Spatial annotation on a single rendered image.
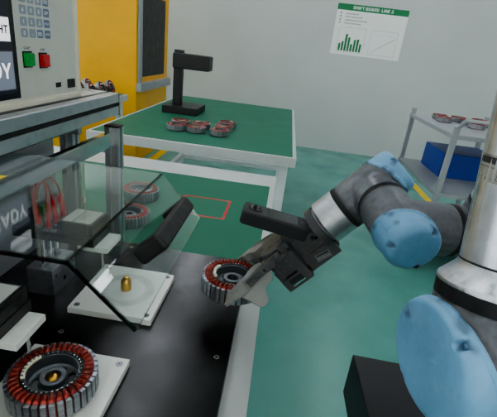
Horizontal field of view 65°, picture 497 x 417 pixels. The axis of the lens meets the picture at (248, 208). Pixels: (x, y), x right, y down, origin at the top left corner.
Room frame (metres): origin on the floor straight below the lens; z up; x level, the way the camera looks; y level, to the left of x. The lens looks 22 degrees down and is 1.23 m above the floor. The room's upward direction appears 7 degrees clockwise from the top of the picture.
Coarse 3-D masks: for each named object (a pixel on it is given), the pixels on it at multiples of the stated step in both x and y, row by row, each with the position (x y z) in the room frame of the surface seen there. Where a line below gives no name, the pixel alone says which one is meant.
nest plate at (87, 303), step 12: (168, 276) 0.69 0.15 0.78; (84, 288) 0.61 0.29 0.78; (168, 288) 0.65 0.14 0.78; (84, 300) 0.58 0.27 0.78; (96, 300) 0.58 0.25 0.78; (156, 300) 0.60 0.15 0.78; (72, 312) 0.55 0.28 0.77; (84, 312) 0.55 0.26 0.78; (96, 312) 0.55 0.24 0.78; (108, 312) 0.55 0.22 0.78; (156, 312) 0.58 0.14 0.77; (144, 324) 0.55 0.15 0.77
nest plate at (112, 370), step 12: (108, 360) 0.45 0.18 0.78; (120, 360) 0.45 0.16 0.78; (108, 372) 0.42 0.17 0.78; (120, 372) 0.43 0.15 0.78; (0, 384) 0.38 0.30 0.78; (36, 384) 0.39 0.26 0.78; (108, 384) 0.40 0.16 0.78; (0, 396) 0.36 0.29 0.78; (96, 396) 0.38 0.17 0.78; (108, 396) 0.38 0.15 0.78; (0, 408) 0.35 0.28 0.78; (84, 408) 0.36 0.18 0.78; (96, 408) 0.36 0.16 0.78
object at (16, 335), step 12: (0, 288) 0.40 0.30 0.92; (12, 288) 0.41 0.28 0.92; (24, 288) 0.41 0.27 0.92; (0, 300) 0.38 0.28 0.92; (12, 300) 0.39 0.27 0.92; (24, 300) 0.41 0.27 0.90; (0, 312) 0.37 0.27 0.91; (12, 312) 0.39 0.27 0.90; (24, 312) 0.40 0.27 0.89; (0, 324) 0.36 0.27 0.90; (12, 324) 0.38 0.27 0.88; (24, 324) 0.39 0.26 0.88; (36, 324) 0.39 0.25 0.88; (0, 336) 0.36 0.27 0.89; (12, 336) 0.37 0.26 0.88; (24, 336) 0.37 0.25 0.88; (0, 348) 0.35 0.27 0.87; (12, 348) 0.35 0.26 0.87
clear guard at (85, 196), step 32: (0, 160) 0.47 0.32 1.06; (32, 160) 0.49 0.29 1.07; (64, 160) 0.51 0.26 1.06; (0, 192) 0.37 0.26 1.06; (32, 192) 0.38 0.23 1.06; (64, 192) 0.39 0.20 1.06; (96, 192) 0.41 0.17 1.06; (128, 192) 0.42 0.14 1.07; (160, 192) 0.46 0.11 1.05; (0, 224) 0.30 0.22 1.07; (32, 224) 0.31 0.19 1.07; (64, 224) 0.32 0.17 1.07; (96, 224) 0.33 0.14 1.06; (128, 224) 0.36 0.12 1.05; (192, 224) 0.46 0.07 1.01; (32, 256) 0.26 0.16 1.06; (64, 256) 0.27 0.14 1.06; (96, 256) 0.29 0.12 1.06; (128, 256) 0.32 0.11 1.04; (160, 256) 0.36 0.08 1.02; (96, 288) 0.26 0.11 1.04; (128, 288) 0.29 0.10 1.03; (128, 320) 0.26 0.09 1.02
